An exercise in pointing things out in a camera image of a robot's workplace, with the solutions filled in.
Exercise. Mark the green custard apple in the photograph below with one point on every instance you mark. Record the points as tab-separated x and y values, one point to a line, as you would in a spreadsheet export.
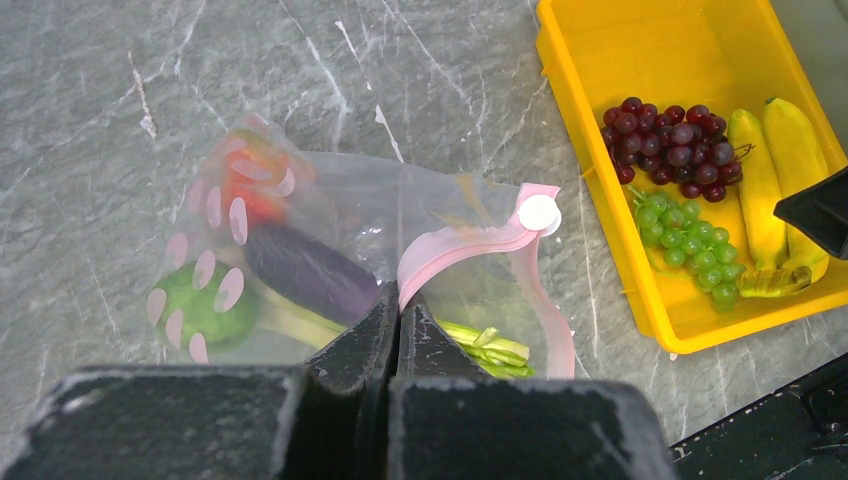
203	308

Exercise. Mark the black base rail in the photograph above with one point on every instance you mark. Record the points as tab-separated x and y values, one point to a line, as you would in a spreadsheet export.
797	432

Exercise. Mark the purple eggplant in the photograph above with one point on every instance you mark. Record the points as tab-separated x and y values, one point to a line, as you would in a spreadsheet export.
309	273

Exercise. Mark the yellow banana bunch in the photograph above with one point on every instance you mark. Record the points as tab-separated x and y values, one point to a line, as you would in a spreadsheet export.
780	155

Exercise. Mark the green grape bunch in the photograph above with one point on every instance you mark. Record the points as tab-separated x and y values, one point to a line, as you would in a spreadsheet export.
679	243

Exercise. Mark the clear zip top bag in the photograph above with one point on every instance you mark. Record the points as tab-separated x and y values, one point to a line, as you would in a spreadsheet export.
467	245

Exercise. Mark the yellow plastic tray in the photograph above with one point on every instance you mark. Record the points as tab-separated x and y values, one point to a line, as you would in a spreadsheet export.
722	54

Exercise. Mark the dark red grape bunch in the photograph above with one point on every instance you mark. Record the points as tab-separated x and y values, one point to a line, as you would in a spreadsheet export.
688	147

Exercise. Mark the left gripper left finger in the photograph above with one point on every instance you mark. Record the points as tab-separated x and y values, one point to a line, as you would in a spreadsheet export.
324	418

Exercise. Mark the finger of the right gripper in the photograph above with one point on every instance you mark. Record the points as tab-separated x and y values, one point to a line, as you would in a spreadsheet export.
819	212

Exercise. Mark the orange red fruit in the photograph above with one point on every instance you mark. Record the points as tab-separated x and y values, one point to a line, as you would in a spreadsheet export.
262	173

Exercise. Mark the celery stalk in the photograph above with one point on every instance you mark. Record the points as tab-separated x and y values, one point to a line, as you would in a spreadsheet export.
498	356

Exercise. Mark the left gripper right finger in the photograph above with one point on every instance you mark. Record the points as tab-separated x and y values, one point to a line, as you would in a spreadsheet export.
448	419

